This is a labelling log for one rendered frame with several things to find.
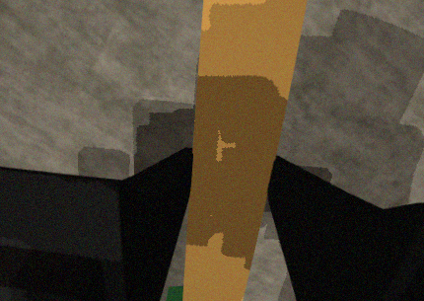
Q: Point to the green cube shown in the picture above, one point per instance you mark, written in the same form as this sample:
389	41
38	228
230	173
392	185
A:
175	293

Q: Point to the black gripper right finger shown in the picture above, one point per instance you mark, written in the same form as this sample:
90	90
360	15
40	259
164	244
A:
339	247

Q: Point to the tan wooden bar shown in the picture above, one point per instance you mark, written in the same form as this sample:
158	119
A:
246	64

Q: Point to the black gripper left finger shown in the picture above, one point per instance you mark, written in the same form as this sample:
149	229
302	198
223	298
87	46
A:
130	226

